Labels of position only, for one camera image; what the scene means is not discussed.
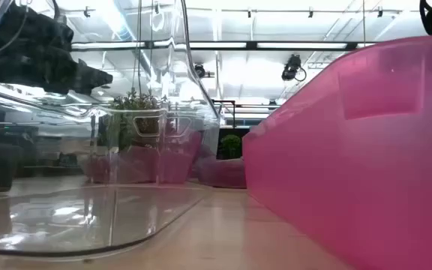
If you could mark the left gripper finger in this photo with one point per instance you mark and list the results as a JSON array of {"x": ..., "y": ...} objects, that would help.
[{"x": 94, "y": 79}]

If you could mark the clear plastic bin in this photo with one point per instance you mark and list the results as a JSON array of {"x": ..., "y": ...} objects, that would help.
[{"x": 88, "y": 221}]

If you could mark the maroon cap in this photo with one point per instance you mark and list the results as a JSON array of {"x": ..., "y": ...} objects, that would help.
[{"x": 221, "y": 173}]

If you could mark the pink plastic bin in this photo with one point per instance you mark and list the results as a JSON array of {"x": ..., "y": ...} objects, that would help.
[{"x": 351, "y": 168}]

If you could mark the green white potted plant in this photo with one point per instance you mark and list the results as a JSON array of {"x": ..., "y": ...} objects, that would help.
[{"x": 133, "y": 108}]

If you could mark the small round green plant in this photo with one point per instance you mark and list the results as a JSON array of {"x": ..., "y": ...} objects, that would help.
[{"x": 231, "y": 146}]

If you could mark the long ceiling light bar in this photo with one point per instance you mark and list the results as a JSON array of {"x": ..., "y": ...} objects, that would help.
[{"x": 298, "y": 45}]

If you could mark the black ceiling camera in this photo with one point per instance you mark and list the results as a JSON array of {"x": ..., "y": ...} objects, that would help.
[
  {"x": 200, "y": 70},
  {"x": 292, "y": 68}
]

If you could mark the black metal frame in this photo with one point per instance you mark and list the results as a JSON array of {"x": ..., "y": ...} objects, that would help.
[{"x": 234, "y": 112}]

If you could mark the thin ceiling track rail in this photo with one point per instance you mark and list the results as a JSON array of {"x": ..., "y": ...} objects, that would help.
[{"x": 276, "y": 11}]

